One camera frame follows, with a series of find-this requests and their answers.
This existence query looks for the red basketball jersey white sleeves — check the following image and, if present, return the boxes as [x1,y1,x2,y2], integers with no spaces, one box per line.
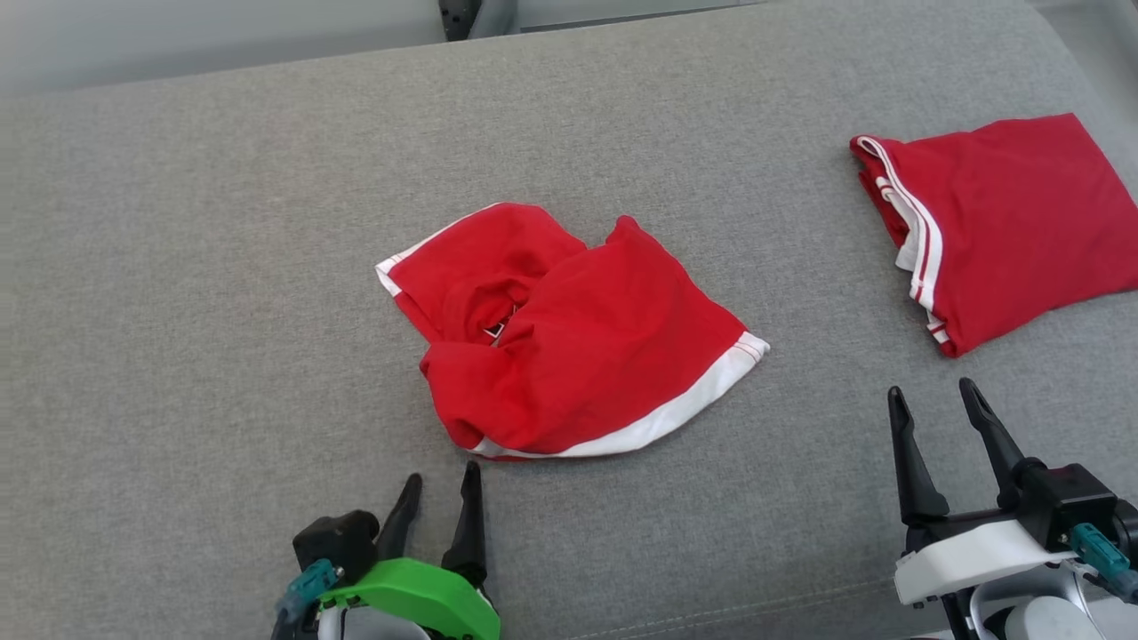
[849,112,1138,359]

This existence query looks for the teal right camera connector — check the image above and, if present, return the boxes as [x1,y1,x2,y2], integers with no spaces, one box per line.
[1067,523,1138,604]

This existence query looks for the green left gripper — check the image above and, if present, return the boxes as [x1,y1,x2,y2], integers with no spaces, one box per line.
[317,460,502,640]

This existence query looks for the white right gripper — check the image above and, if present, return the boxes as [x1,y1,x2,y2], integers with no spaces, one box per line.
[887,378,1084,640]

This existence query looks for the red shorts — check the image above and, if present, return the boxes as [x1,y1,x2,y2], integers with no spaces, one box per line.
[375,202,771,461]

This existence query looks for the teal left camera connector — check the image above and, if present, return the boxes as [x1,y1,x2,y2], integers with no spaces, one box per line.
[274,559,344,628]

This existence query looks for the teal camera connector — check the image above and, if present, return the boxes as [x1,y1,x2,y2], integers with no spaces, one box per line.
[1067,523,1138,604]
[274,559,344,628]

